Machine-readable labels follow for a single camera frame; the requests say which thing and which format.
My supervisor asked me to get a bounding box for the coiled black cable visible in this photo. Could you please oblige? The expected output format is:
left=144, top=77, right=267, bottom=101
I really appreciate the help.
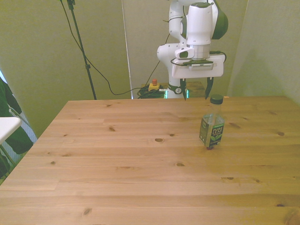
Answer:
left=136, top=86, right=167, bottom=99

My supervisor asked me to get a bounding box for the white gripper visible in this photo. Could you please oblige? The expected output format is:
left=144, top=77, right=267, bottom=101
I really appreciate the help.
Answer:
left=171, top=53, right=224, bottom=101

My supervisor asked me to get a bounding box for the white folding table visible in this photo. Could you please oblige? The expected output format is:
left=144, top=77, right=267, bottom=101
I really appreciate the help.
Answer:
left=0, top=117, right=22, bottom=143

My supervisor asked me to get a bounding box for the yellow emergency stop button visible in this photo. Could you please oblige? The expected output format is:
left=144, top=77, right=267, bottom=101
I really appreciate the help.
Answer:
left=148, top=79, right=161, bottom=92

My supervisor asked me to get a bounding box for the black camera tripod stand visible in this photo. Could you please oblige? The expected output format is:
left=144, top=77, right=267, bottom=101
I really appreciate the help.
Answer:
left=61, top=0, right=98, bottom=101

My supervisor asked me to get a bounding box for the black hanging cable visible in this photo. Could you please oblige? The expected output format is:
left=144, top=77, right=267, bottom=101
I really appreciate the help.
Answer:
left=60, top=0, right=150, bottom=96

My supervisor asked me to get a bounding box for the dark green cloth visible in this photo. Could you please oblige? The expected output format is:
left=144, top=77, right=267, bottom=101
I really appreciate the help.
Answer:
left=0, top=77, right=34, bottom=179

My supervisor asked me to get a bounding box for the clear Pure Leaf bottle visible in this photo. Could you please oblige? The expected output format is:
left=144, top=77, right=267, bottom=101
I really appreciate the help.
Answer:
left=199, top=94, right=226, bottom=150

